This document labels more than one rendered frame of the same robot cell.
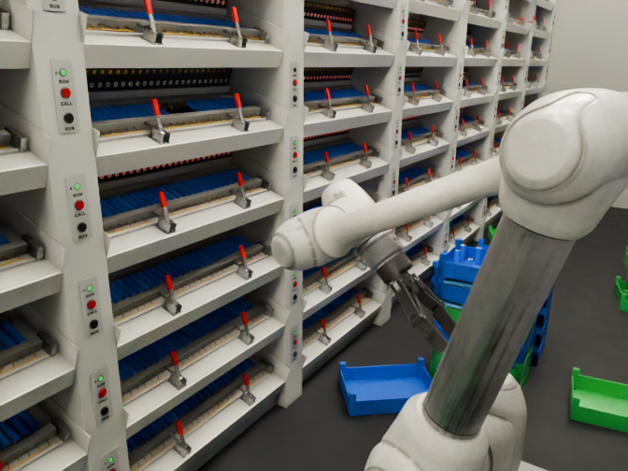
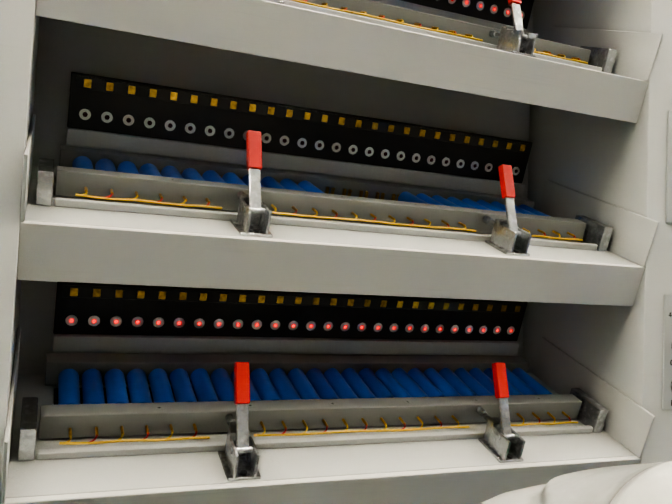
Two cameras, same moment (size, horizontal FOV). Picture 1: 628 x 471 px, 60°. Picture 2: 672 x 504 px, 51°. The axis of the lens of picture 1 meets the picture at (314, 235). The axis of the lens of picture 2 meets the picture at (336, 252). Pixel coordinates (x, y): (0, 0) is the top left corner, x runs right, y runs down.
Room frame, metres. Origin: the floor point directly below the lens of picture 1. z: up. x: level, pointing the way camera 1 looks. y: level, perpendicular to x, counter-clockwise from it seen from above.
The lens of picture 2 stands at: (0.74, -0.06, 0.86)
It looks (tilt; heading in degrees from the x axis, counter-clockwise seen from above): 3 degrees up; 35
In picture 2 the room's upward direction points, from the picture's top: 3 degrees clockwise
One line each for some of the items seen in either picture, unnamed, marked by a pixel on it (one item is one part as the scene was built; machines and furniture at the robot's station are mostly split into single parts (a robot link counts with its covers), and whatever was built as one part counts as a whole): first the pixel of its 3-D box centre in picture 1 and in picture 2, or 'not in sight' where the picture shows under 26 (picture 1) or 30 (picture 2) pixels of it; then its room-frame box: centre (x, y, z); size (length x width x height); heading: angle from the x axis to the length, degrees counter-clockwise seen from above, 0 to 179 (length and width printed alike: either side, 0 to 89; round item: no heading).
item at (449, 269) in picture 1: (492, 264); not in sight; (1.71, -0.59, 0.44); 0.30 x 0.20 x 0.08; 60
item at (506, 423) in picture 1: (481, 421); not in sight; (0.94, -0.34, 0.39); 0.18 x 0.16 x 0.22; 133
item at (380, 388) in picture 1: (388, 384); not in sight; (1.61, -0.26, 0.04); 0.30 x 0.20 x 0.08; 97
